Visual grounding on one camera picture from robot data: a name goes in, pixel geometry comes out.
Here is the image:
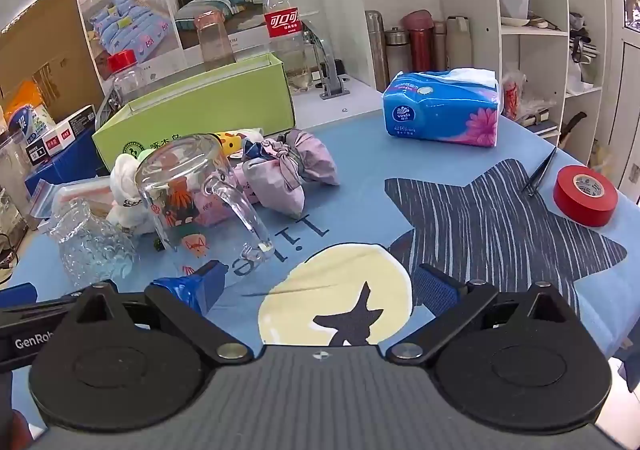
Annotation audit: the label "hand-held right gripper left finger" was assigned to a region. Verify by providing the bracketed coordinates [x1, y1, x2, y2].
[65, 260, 253, 365]

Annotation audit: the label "green cardboard box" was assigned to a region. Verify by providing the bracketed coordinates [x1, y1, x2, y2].
[91, 53, 297, 174]

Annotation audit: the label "short steel thermos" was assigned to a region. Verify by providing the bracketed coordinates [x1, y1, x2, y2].
[385, 27, 412, 80]

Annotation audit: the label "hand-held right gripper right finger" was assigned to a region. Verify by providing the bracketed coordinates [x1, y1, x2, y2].
[387, 264, 576, 365]

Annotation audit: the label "red capped clear jar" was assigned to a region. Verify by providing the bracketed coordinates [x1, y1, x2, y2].
[106, 50, 151, 103]

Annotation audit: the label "white shelf unit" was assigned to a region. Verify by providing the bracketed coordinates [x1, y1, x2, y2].
[430, 0, 616, 171]

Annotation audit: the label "wall poster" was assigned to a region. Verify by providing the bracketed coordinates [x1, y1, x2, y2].
[67, 0, 281, 80]

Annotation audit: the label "clear glass mug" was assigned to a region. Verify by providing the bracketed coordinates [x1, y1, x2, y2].
[134, 134, 277, 261]

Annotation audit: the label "blue box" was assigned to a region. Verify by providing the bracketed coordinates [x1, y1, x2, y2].
[25, 130, 112, 195]

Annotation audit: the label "cream thermos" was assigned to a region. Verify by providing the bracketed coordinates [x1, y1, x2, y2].
[446, 16, 472, 70]

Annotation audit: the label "dark blue patterned cloth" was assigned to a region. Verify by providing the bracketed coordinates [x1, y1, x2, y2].
[242, 140, 281, 163]

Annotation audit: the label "clear zip bag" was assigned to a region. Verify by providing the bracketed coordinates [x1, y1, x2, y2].
[30, 177, 117, 221]

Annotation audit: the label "black tweezers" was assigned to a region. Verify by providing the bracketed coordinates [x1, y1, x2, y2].
[522, 146, 558, 197]

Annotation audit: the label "red thermos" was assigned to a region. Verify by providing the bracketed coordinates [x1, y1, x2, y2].
[402, 10, 434, 73]

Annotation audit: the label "cardboard boxes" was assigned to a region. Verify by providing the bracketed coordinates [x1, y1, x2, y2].
[0, 0, 106, 110]

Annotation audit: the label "tall silver thermos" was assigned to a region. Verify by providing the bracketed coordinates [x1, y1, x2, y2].
[364, 10, 390, 90]

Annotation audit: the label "orange tissue pack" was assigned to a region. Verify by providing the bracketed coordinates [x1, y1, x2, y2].
[2, 80, 53, 141]

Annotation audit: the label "grey pink cloth bundle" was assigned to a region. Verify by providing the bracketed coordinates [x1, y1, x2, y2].
[272, 129, 341, 188]
[242, 156, 306, 217]

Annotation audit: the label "blue tissue pack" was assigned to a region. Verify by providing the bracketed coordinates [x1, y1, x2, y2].
[382, 68, 501, 149]

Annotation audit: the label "red tape roll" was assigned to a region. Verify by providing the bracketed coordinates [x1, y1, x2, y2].
[553, 165, 619, 227]

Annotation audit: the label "red label plastic bottle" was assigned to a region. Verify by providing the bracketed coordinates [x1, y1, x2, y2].
[262, 0, 313, 93]

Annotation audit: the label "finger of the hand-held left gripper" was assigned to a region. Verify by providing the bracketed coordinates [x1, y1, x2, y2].
[0, 282, 83, 328]

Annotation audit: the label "textured clear glass jar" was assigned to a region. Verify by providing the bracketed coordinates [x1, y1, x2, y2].
[47, 197, 138, 288]

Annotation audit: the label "clear plastic jar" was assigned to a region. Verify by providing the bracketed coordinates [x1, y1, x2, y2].
[0, 130, 37, 231]

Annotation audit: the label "grey metal bracket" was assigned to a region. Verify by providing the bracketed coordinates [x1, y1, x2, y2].
[302, 20, 351, 100]

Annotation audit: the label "dark notebook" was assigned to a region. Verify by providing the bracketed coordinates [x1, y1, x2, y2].
[520, 107, 562, 137]

